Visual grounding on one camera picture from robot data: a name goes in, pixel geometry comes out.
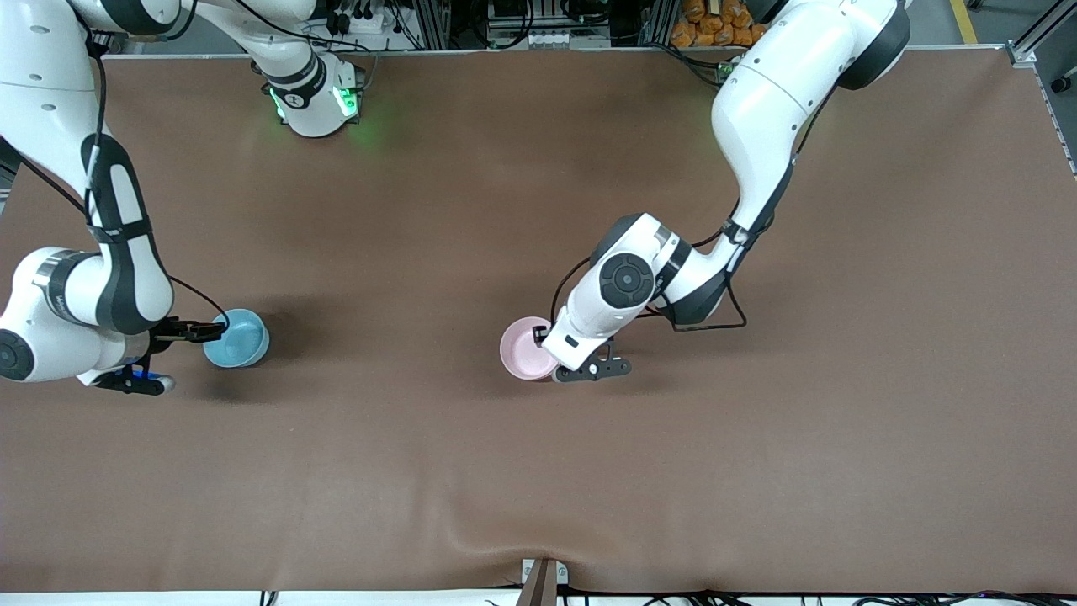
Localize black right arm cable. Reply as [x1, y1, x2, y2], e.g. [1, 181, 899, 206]
[80, 0, 231, 331]

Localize white terminal block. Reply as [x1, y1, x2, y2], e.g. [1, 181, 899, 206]
[522, 30, 592, 49]

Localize blue bowl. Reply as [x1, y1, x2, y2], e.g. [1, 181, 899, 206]
[203, 308, 271, 369]

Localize white power strip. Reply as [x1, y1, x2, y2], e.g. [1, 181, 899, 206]
[324, 7, 398, 37]

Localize orange snack packets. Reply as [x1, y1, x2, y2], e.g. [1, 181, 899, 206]
[671, 0, 772, 49]

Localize aluminium frame rail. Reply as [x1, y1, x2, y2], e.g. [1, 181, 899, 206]
[1008, 0, 1077, 178]

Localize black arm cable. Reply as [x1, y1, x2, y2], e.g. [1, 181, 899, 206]
[550, 195, 749, 334]
[80, 0, 231, 331]

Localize metal bracket with post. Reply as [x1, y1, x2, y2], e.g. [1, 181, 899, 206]
[521, 558, 570, 606]

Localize large table mat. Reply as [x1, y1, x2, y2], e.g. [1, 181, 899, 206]
[0, 47, 1077, 595]

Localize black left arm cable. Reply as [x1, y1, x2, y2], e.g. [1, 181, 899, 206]
[550, 195, 749, 334]

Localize pink bowl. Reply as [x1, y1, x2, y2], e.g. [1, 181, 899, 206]
[500, 316, 561, 383]

